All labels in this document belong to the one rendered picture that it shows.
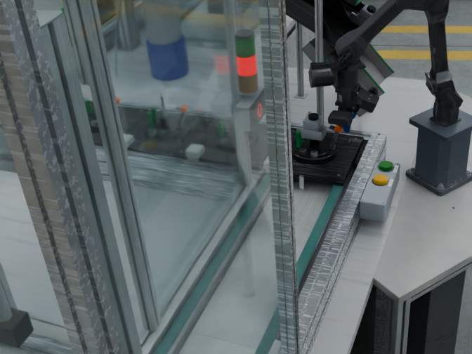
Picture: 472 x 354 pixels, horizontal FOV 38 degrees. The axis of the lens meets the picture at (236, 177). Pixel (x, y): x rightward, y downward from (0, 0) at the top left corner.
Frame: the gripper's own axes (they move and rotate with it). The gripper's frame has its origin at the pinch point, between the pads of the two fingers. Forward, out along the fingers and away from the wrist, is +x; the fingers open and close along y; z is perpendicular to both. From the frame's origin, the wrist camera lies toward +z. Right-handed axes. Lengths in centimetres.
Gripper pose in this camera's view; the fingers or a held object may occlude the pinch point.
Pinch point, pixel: (347, 121)
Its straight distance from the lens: 199.4
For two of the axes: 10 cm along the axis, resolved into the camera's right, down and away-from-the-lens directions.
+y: 3.7, -5.5, 7.5
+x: 0.9, 8.2, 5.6
